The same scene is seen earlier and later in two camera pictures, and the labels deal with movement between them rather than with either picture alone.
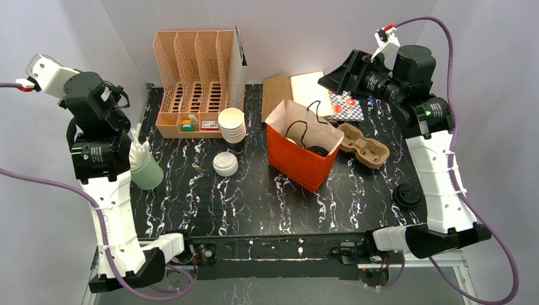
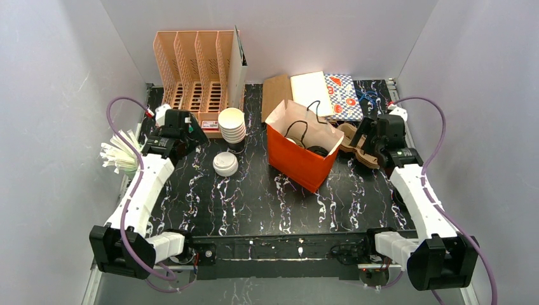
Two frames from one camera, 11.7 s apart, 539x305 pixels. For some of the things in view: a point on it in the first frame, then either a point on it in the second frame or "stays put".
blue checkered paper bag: [345, 107] stays put
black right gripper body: [353, 70] -> [370, 137]
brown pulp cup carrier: [370, 152] stays put
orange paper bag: [300, 145] stays put
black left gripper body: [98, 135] -> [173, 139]
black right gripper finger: [346, 78] -> [365, 128]
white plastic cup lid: [295, 142] stays put
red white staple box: [211, 125] stays put
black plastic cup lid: [318, 150] stays put
